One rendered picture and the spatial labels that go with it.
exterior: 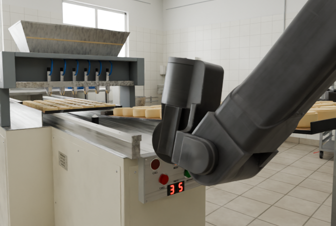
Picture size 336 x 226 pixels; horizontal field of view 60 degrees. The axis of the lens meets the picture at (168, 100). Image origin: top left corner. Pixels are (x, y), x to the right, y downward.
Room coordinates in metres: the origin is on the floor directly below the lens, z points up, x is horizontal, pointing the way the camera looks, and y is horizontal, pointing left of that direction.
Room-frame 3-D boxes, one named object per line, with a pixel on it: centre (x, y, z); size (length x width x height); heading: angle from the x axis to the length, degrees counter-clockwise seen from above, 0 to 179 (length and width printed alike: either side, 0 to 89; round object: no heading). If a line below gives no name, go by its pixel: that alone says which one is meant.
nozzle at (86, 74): (1.52, 0.42, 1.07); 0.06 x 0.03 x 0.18; 38
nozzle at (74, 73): (1.48, 0.47, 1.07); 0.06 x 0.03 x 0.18; 38
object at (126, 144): (1.59, 0.70, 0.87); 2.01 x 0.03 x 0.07; 38
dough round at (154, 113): (0.67, 0.03, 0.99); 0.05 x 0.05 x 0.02
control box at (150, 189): (0.91, -0.02, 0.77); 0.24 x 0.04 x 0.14; 128
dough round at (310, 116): (0.40, -0.18, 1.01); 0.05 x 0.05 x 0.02
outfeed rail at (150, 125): (1.77, 0.47, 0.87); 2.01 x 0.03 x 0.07; 38
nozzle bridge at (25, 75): (1.59, 0.52, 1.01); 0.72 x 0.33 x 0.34; 128
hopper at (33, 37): (1.59, 0.52, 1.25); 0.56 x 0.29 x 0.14; 128
